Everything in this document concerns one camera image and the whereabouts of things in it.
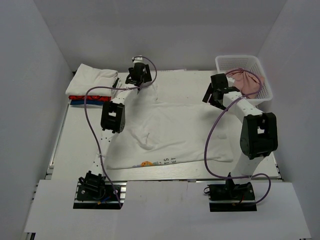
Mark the folded blue t-shirt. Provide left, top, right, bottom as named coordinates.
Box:
left=70, top=99, right=107, bottom=107

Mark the folded red t-shirt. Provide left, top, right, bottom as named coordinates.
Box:
left=68, top=95, right=112, bottom=102

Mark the pink crumpled t-shirt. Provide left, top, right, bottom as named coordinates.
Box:
left=226, top=69, right=261, bottom=95

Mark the white plastic basket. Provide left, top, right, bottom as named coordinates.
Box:
left=215, top=55, right=273, bottom=106

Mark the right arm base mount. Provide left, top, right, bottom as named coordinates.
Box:
left=203, top=173, right=257, bottom=213

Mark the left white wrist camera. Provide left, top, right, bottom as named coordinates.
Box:
left=132, top=55, right=144, bottom=64

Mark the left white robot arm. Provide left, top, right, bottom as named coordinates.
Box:
left=90, top=56, right=153, bottom=175

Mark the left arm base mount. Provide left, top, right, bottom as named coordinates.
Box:
left=73, top=171, right=127, bottom=210

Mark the white t-shirt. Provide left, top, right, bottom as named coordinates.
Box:
left=104, top=86, right=234, bottom=169
left=65, top=63, right=122, bottom=97

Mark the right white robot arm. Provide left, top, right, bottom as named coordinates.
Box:
left=202, top=73, right=278, bottom=200

